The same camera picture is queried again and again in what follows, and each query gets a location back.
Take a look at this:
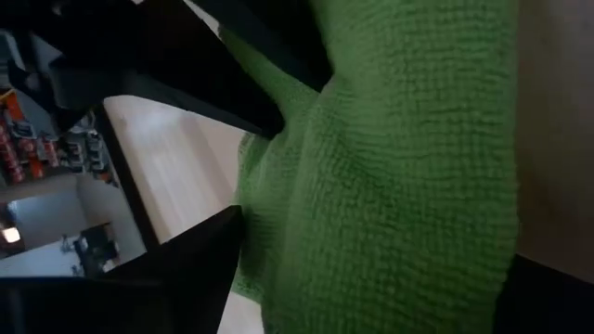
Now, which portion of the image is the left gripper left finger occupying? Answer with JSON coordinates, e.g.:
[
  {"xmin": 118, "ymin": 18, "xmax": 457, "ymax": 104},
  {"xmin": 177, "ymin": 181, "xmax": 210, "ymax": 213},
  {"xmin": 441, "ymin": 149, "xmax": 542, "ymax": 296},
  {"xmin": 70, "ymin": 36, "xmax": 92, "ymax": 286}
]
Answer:
[{"xmin": 0, "ymin": 205, "xmax": 246, "ymax": 334}]

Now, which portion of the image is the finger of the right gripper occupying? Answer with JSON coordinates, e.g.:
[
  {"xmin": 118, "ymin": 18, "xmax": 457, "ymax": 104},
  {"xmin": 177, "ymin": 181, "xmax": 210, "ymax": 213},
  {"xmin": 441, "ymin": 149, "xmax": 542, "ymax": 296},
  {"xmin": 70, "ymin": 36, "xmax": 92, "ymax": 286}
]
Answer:
[
  {"xmin": 106, "ymin": 27, "xmax": 285, "ymax": 139},
  {"xmin": 189, "ymin": 0, "xmax": 334, "ymax": 93}
]

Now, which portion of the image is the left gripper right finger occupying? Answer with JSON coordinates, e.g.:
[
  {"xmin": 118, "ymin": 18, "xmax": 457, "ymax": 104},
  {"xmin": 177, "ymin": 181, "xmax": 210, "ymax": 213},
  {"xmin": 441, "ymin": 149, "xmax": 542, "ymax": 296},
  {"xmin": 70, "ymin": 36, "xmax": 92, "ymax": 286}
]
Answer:
[{"xmin": 491, "ymin": 253, "xmax": 594, "ymax": 334}]

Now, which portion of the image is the green microfiber towel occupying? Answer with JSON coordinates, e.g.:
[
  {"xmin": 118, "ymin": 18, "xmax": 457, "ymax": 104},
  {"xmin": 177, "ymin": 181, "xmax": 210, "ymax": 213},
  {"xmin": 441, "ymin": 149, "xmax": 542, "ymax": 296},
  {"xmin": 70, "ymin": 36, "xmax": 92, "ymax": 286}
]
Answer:
[{"xmin": 217, "ymin": 0, "xmax": 521, "ymax": 334}]

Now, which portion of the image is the shelf with red bins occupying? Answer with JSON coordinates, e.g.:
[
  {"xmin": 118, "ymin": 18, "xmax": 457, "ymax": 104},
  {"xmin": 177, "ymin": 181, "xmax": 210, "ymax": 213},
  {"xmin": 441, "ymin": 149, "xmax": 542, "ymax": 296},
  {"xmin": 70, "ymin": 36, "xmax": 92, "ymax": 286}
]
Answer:
[{"xmin": 0, "ymin": 90, "xmax": 117, "ymax": 186}]

